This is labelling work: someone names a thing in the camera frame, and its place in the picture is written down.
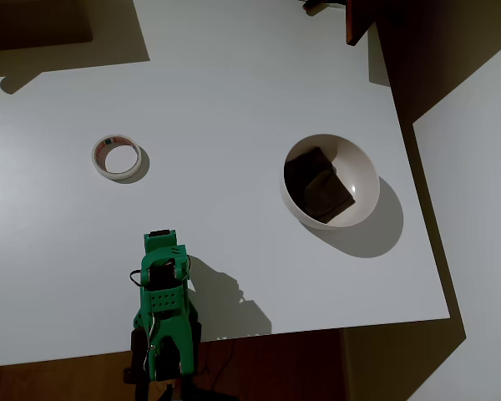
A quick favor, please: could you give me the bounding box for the white tape roll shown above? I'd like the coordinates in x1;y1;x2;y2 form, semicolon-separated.
91;134;144;182

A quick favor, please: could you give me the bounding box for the dark folded cloth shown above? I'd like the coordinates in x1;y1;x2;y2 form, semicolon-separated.
284;145;357;225

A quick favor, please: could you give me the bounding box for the white bowl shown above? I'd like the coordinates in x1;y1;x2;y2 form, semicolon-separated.
279;133;381;231

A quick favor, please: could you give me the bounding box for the brown wooden plank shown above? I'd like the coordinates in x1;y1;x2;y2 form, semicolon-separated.
345;0;379;48

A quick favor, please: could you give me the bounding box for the black power cable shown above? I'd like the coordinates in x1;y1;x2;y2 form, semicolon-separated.
198;337;237;392

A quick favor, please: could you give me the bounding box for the black camera stand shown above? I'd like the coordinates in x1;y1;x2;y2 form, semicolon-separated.
296;0;346;13

